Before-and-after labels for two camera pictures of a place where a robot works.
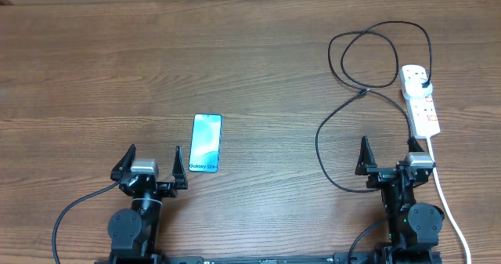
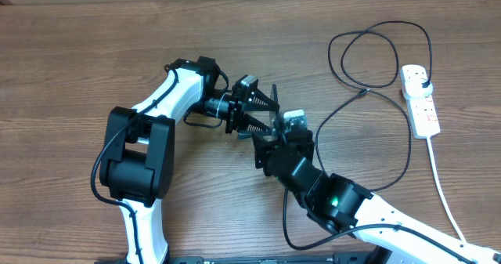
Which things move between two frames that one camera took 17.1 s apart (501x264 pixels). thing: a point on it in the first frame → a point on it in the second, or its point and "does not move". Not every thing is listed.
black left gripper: (170, 189) → (239, 104)
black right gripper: (380, 175) → (265, 149)
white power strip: (422, 112) does not move
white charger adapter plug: (414, 89) does not move
